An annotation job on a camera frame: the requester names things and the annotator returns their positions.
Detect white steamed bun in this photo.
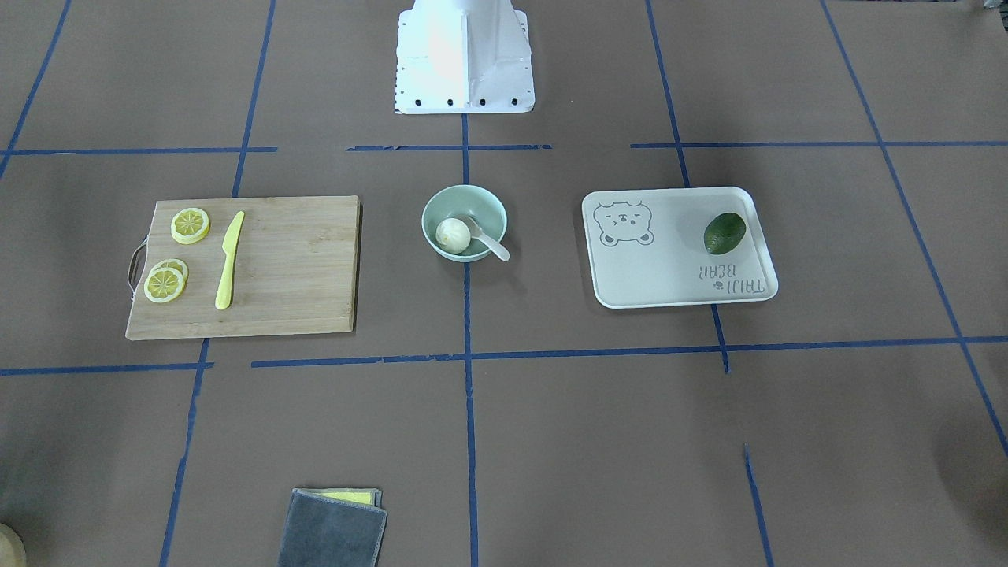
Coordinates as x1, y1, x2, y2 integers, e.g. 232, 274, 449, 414
435, 217, 472, 255

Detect lemon slice under pair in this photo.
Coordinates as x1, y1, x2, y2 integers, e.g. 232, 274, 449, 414
154, 258, 190, 279

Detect grey yellow folded cloth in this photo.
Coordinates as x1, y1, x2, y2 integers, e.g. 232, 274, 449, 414
276, 487, 387, 566

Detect lemon slice near handle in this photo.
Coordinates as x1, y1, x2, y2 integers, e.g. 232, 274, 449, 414
170, 207, 211, 245

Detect white plastic spoon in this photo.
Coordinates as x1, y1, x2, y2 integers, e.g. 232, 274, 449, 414
458, 215, 511, 261

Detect green ceramic bowl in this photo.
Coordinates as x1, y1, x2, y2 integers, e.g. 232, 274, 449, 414
421, 184, 509, 262

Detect yellow plastic knife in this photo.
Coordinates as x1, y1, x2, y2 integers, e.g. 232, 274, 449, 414
213, 209, 245, 311

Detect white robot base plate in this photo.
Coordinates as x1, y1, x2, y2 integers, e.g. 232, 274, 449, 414
394, 1, 536, 115

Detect wooden cutting board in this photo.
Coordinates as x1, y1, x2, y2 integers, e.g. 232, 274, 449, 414
125, 196, 362, 341

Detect cream bear serving tray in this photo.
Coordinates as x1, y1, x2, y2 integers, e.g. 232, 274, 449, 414
582, 187, 779, 309

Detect lemon slice top of pair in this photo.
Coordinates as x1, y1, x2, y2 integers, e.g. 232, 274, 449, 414
142, 266, 187, 304

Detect green avocado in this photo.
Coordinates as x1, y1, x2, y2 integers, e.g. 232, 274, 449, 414
703, 212, 747, 255

